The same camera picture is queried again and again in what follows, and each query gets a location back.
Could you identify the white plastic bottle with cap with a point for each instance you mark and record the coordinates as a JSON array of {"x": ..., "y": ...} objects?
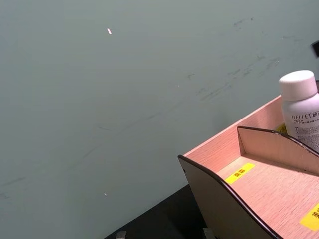
[{"x": 302, "y": 109}]

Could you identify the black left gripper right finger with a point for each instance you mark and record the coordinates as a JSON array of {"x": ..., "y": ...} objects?
[{"x": 208, "y": 234}]

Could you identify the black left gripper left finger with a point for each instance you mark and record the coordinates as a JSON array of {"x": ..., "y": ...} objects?
[{"x": 121, "y": 236}]

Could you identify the black table cloth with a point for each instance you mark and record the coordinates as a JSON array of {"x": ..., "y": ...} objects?
[{"x": 162, "y": 216}]

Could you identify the black box on wall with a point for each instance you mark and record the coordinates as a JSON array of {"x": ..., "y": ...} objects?
[{"x": 315, "y": 47}]

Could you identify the yellow label with red characters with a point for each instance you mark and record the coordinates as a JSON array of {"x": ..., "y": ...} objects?
[
  {"x": 312, "y": 217},
  {"x": 281, "y": 129},
  {"x": 239, "y": 173}
]

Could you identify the pale wooden compartment organizer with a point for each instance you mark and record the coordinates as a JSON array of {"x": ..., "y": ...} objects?
[{"x": 261, "y": 189}]

